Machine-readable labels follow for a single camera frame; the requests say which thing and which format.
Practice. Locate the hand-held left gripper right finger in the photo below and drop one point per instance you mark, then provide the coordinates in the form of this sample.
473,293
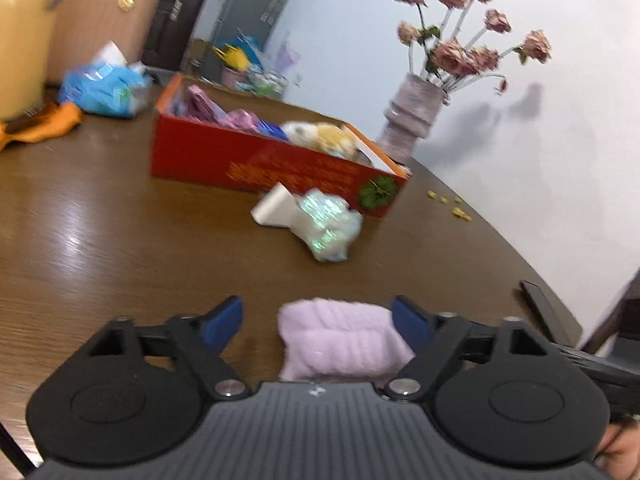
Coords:
410,322

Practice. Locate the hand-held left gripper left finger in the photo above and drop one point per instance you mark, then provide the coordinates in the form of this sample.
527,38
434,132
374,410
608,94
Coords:
222,320

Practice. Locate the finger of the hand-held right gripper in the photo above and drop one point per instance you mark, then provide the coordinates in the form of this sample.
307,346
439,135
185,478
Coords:
615,382

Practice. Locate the lilac fluffy towel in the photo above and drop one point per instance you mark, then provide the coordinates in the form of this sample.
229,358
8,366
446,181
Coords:
340,340

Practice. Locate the white plastic packet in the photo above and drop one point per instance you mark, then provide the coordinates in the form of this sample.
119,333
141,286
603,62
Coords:
325,220

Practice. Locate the red cardboard box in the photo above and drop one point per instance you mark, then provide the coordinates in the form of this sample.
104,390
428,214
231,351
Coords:
280,170

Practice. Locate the small blue tissue packet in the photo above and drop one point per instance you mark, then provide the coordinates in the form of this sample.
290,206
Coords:
272,130

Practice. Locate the pink plush toy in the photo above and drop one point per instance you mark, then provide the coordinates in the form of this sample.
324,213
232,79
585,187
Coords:
240,120

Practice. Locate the yellow white plush toy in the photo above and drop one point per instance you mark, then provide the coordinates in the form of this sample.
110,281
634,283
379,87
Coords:
325,137

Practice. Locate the person's right hand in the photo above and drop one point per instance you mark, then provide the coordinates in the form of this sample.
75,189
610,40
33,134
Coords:
622,452

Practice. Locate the dark wooden chair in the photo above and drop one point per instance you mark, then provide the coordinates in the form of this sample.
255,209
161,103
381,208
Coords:
627,320

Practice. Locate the yellow petal crumbs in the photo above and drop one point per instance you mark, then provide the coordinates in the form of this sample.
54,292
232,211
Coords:
462,216

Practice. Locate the pink ribbed vase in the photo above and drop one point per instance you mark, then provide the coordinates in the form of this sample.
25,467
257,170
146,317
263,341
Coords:
410,115

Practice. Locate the pink purple packets in box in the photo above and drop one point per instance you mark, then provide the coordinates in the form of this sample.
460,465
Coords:
200,105

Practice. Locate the blue plastic tissue pack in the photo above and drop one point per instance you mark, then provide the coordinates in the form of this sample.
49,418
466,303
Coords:
100,90

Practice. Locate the pile of colourful toys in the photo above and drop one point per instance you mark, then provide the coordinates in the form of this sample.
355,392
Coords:
240,57

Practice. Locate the orange cloth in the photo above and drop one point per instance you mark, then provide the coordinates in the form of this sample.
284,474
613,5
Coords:
45,125

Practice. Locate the bunch of dried pink roses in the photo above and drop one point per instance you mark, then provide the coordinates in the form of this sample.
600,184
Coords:
450,57

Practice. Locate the dark brown door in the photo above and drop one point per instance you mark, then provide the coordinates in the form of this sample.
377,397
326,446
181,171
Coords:
170,20

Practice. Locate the grey refrigerator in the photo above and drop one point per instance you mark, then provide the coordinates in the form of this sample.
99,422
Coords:
245,5

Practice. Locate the pink suitcase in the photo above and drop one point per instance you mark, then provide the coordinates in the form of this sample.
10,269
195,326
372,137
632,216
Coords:
100,25

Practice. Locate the yellow thermos jug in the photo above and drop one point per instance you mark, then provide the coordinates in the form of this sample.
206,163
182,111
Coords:
25,45

